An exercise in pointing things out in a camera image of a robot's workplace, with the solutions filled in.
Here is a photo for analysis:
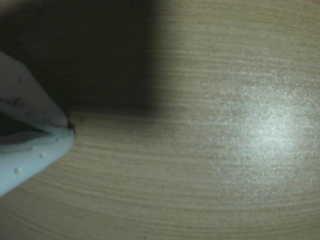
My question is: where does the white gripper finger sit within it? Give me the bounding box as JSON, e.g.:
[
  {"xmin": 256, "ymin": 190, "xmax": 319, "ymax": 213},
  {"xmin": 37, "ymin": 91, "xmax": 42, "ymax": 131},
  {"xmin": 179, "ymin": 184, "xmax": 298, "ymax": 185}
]
[
  {"xmin": 0, "ymin": 51, "xmax": 70, "ymax": 129},
  {"xmin": 0, "ymin": 126, "xmax": 76, "ymax": 199}
]

